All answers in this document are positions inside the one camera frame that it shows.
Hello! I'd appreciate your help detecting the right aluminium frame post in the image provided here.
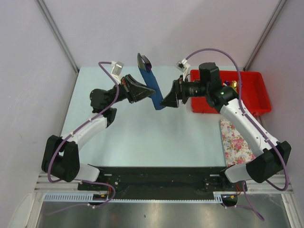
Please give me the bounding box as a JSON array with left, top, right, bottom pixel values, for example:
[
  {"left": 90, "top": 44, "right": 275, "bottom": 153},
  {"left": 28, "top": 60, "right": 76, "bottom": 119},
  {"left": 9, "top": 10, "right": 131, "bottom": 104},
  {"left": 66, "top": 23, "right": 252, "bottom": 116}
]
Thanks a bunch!
[{"left": 243, "top": 0, "right": 289, "bottom": 71}]

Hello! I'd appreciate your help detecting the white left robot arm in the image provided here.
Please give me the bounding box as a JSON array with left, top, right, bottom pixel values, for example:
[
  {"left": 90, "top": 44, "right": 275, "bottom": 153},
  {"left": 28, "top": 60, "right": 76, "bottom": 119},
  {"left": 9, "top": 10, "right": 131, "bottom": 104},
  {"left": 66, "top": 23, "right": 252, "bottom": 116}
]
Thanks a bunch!
[{"left": 41, "top": 75, "right": 155, "bottom": 190}]

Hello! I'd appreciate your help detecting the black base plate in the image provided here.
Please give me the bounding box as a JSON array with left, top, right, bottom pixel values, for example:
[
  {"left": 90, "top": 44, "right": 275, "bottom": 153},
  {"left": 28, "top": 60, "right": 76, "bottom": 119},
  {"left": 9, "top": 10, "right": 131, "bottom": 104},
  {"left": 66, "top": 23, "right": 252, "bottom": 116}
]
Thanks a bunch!
[{"left": 77, "top": 165, "right": 247, "bottom": 200}]

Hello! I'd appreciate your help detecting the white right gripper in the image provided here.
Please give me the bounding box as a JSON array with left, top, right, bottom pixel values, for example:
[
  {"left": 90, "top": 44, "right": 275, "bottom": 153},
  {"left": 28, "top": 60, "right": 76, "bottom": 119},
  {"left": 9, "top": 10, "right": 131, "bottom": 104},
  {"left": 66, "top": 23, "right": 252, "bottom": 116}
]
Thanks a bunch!
[{"left": 160, "top": 76, "right": 208, "bottom": 108}]

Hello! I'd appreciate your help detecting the aluminium frame post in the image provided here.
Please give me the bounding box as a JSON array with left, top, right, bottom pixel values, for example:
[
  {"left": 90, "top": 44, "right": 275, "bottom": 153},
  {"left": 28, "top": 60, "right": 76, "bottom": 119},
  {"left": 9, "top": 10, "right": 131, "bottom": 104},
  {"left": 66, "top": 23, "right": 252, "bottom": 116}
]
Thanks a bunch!
[
  {"left": 35, "top": 0, "right": 80, "bottom": 75},
  {"left": 243, "top": 0, "right": 289, "bottom": 71}
]

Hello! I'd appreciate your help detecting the dark blue paper napkin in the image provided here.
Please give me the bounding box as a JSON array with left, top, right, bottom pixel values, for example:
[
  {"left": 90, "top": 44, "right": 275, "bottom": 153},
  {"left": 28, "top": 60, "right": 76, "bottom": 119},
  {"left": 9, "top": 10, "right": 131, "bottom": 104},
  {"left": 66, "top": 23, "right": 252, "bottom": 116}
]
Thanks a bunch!
[{"left": 139, "top": 68, "right": 164, "bottom": 110}]

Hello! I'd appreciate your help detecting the white slotted cable duct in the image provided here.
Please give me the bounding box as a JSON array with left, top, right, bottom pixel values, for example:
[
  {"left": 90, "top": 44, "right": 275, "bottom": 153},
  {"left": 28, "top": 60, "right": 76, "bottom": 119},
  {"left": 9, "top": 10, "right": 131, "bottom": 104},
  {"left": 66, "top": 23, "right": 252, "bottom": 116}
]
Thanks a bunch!
[{"left": 44, "top": 192, "right": 224, "bottom": 204}]

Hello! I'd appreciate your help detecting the aluminium front rail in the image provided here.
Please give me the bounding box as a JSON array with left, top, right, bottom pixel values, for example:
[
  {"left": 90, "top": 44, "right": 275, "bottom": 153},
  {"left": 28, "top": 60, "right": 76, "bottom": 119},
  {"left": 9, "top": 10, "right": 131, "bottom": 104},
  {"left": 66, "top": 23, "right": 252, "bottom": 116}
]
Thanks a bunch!
[{"left": 34, "top": 173, "right": 294, "bottom": 193}]

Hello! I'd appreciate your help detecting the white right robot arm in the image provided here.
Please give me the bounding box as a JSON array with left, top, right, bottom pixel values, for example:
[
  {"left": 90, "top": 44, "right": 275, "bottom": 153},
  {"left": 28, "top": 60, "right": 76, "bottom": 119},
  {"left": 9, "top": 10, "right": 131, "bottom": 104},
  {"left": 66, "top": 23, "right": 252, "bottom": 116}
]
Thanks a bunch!
[{"left": 161, "top": 62, "right": 291, "bottom": 190}]

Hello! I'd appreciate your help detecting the purple iridescent fork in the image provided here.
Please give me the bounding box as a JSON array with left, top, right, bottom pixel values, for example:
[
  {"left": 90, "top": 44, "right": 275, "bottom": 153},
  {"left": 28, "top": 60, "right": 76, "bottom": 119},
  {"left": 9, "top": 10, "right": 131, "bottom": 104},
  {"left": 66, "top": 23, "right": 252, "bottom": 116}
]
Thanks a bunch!
[{"left": 141, "top": 55, "right": 152, "bottom": 72}]

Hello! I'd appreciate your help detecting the silver table knife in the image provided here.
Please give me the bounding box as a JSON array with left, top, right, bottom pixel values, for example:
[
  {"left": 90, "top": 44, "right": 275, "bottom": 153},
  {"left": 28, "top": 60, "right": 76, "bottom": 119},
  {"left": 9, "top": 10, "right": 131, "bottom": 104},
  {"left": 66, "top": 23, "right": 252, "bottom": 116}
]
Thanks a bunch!
[{"left": 137, "top": 53, "right": 146, "bottom": 70}]

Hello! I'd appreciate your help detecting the red plastic bin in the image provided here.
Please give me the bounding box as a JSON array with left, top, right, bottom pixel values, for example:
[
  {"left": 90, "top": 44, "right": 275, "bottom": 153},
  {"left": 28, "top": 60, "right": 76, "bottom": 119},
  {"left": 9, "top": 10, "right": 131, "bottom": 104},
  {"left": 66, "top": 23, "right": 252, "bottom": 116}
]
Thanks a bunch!
[{"left": 191, "top": 71, "right": 272, "bottom": 116}]

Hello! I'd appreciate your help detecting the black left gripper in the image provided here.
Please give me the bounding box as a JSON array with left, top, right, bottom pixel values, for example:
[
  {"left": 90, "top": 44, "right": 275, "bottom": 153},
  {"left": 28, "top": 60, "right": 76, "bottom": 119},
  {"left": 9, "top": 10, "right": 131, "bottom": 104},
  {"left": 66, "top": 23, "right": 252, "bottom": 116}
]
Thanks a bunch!
[{"left": 106, "top": 75, "right": 155, "bottom": 107}]

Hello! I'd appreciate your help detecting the green napkin roll with spoon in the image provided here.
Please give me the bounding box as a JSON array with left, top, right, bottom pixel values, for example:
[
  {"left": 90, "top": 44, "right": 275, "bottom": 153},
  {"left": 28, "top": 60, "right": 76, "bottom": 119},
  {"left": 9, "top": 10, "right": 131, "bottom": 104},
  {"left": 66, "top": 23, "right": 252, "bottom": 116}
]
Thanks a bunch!
[{"left": 230, "top": 80, "right": 238, "bottom": 94}]

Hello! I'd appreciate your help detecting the floral cloth mat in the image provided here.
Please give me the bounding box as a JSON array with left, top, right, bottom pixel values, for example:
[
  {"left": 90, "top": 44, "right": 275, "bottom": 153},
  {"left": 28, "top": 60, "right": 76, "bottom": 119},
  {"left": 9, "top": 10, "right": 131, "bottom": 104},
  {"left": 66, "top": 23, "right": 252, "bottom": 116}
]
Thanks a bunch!
[{"left": 219, "top": 119, "right": 256, "bottom": 167}]

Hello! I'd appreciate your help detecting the left aluminium frame post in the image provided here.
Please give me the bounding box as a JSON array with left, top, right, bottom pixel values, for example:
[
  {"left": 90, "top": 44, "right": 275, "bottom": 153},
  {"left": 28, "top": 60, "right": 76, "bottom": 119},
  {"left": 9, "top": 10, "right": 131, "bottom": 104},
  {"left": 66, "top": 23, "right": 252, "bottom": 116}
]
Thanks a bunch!
[{"left": 35, "top": 0, "right": 80, "bottom": 75}]

